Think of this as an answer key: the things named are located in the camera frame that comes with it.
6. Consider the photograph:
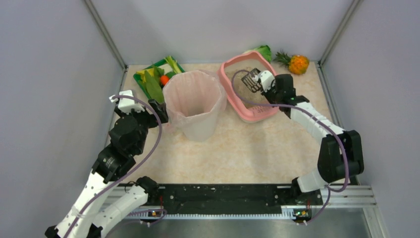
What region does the black litter scoop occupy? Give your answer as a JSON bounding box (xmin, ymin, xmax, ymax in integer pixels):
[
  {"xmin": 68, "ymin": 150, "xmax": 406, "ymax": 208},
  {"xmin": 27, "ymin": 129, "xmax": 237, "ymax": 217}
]
[{"xmin": 241, "ymin": 68, "xmax": 263, "ymax": 93}]

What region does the pink lined trash bin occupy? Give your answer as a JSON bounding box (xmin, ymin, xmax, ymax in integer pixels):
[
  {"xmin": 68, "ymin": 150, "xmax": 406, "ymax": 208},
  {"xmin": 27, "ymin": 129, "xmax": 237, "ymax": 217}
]
[{"xmin": 163, "ymin": 70, "xmax": 227, "ymax": 142}]

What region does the pink litter box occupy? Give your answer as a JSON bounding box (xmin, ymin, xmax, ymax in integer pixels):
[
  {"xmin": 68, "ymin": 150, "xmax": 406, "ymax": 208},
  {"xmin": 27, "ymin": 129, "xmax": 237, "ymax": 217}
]
[{"xmin": 217, "ymin": 51, "xmax": 278, "ymax": 123}]

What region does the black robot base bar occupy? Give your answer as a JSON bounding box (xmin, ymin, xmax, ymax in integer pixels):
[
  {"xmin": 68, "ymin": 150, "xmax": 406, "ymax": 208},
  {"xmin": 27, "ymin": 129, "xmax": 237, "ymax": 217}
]
[{"xmin": 146, "ymin": 183, "xmax": 323, "ymax": 215}]

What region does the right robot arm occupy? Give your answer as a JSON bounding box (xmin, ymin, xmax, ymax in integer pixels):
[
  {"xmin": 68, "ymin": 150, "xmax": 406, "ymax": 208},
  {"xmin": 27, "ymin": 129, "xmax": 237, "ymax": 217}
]
[{"xmin": 256, "ymin": 70, "xmax": 365, "ymax": 193}]

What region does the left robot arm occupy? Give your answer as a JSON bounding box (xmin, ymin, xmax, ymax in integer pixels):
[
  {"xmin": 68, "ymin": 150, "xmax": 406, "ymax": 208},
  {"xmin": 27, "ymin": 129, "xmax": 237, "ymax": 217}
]
[{"xmin": 45, "ymin": 95, "xmax": 168, "ymax": 238}]

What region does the green leafy vegetable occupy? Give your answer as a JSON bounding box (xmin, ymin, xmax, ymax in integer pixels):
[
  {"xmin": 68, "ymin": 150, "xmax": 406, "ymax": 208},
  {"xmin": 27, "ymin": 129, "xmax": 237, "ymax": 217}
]
[{"xmin": 142, "ymin": 68, "xmax": 164, "ymax": 103}]

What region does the orange toy carrot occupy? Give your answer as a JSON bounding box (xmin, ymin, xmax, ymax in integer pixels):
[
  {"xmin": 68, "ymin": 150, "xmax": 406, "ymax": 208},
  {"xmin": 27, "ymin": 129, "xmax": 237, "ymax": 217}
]
[{"xmin": 160, "ymin": 75, "xmax": 170, "ymax": 86}]

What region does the toy pineapple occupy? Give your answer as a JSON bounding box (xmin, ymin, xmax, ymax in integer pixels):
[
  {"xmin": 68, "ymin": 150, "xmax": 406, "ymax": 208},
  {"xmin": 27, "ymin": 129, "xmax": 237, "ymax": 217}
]
[{"xmin": 274, "ymin": 51, "xmax": 310, "ymax": 75}]

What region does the green vegetable tray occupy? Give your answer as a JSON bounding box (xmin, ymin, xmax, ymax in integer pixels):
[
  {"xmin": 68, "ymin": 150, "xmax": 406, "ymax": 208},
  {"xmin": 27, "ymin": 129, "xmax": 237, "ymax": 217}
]
[{"xmin": 133, "ymin": 59, "xmax": 177, "ymax": 99}]

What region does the toy bok choy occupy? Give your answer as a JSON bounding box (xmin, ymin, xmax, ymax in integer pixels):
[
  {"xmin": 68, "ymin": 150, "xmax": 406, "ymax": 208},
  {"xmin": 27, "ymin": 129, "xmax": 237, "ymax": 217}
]
[{"xmin": 244, "ymin": 45, "xmax": 272, "ymax": 62}]

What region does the white green leek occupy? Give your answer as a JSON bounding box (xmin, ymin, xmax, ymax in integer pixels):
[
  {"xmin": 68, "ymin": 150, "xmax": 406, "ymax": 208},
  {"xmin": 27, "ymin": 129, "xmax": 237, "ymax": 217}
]
[{"xmin": 164, "ymin": 56, "xmax": 185, "ymax": 74}]

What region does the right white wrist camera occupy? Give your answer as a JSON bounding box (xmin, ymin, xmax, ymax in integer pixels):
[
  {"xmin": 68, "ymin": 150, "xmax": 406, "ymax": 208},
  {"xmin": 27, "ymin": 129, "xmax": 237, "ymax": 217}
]
[{"xmin": 258, "ymin": 70, "xmax": 275, "ymax": 92}]

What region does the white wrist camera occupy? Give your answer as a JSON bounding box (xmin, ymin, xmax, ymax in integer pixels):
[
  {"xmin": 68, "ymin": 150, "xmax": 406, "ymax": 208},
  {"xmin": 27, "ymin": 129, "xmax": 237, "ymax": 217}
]
[
  {"xmin": 109, "ymin": 95, "xmax": 145, "ymax": 115},
  {"xmin": 258, "ymin": 70, "xmax": 275, "ymax": 92}
]

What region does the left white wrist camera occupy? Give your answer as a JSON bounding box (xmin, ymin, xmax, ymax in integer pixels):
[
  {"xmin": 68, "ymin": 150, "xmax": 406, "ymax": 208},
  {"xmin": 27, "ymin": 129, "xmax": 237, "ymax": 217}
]
[{"xmin": 109, "ymin": 95, "xmax": 145, "ymax": 115}]

